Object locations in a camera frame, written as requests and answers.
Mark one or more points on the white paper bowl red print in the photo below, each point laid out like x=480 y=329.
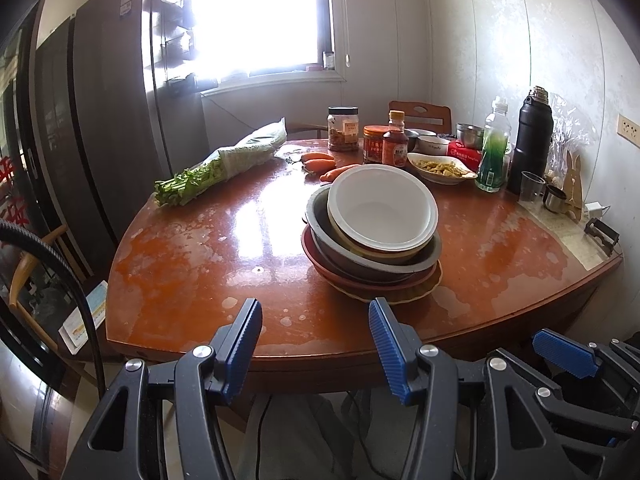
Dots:
x=380 y=210

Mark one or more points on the white charger plug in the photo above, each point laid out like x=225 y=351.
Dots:
x=593 y=208

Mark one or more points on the black metal clip frame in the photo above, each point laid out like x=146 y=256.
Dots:
x=592 y=227

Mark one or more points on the large steel bowl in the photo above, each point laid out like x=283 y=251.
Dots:
x=320 y=220

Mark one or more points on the bagged celery bundle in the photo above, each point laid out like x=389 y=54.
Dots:
x=235 y=155

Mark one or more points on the black fridge side rack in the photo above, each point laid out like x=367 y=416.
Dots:
x=175 y=82

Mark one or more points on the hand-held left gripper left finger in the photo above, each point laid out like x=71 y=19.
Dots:
x=240 y=355

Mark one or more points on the wooden chair back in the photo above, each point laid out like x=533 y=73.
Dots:
x=420 y=110

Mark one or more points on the red jar with orange lid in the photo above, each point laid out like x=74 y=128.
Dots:
x=375 y=147

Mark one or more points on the white patterned ceramic bowl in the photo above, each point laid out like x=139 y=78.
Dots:
x=432 y=146

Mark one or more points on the clear cellophane bag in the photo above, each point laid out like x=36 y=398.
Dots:
x=570 y=127

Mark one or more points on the orange-capped sauce bottle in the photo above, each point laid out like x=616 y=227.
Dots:
x=395 y=150

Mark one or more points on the white booklet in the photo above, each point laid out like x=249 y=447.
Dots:
x=87 y=315

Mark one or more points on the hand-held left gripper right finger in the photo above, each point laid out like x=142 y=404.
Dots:
x=392 y=355

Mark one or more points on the plastic bottle with green liquid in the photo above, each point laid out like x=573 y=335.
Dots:
x=492 y=160

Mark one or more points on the beige wall socket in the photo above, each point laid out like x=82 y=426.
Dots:
x=629 y=130

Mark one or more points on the red door decal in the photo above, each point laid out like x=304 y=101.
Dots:
x=7 y=185

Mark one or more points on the small steel bowl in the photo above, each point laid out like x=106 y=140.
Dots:
x=412 y=137

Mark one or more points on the clear plastic cup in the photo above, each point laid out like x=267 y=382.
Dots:
x=531 y=187

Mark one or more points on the bright window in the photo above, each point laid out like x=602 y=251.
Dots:
x=260 y=10

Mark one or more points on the grey cloth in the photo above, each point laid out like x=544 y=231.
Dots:
x=300 y=435

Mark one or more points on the plain white ceramic bowl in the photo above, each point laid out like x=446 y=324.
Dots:
x=427 y=132

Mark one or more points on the small bottle on windowsill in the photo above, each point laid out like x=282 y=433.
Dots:
x=328 y=60

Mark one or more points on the dark refrigerator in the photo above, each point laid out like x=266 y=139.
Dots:
x=100 y=110

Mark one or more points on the red tissue pack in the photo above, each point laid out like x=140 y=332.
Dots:
x=462 y=152

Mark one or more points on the steel thermos lid cup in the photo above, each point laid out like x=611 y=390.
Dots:
x=554 y=199

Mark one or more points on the wooden rabbit ornament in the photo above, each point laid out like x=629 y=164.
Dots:
x=574 y=190

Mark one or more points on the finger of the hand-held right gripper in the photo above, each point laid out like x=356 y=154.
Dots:
x=565 y=355
x=565 y=400

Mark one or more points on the orange carrot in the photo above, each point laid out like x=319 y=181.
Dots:
x=335 y=174
x=320 y=165
x=320 y=156

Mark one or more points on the light wooden armchair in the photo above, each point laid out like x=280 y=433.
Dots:
x=30 y=260

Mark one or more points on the yellow shell-shaped plate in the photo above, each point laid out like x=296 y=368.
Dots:
x=400 y=297

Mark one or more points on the white plate with cooked vegetables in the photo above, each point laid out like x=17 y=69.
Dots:
x=440 y=167

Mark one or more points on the black-lidded glass jar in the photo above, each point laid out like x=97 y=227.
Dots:
x=344 y=132

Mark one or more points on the black thermos flask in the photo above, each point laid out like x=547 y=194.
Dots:
x=530 y=145

